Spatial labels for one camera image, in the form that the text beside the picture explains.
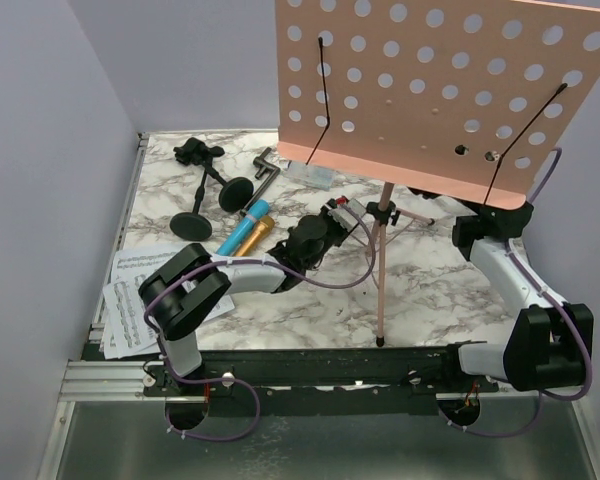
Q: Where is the pink perforated music stand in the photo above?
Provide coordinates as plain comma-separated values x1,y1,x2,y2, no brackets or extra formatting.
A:
273,0,600,347

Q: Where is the sheet music page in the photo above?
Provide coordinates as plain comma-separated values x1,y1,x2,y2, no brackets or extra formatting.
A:
102,279,234,351
107,242,185,285

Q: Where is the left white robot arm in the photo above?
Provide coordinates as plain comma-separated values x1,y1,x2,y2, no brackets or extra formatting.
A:
138,197,366,378

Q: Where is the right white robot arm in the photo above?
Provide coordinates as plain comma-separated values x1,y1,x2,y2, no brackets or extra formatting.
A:
439,201,594,401

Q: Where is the gold toy microphone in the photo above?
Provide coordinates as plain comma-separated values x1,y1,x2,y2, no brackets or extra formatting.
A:
234,215,275,257

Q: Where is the blue toy microphone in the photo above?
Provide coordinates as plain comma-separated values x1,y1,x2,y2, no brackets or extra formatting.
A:
216,199,270,256

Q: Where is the clear plastic compartment box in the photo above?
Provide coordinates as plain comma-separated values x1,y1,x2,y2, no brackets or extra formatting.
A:
284,161,336,191

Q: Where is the black round-base mic stand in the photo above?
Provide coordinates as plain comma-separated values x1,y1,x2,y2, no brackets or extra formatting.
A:
203,164,254,213

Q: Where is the dark metal drum key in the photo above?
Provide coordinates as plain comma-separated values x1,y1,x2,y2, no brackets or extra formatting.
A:
240,147,281,217

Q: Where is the black mic clip stand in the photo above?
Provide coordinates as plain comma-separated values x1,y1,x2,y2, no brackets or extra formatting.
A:
169,137,225,242

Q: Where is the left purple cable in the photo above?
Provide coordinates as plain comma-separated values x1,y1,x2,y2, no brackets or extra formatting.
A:
144,209,381,443

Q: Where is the black mounting base rail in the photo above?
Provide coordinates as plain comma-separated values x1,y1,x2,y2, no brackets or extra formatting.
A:
82,344,576,419

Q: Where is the aluminium extrusion frame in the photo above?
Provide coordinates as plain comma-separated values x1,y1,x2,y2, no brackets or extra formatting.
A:
34,132,596,480

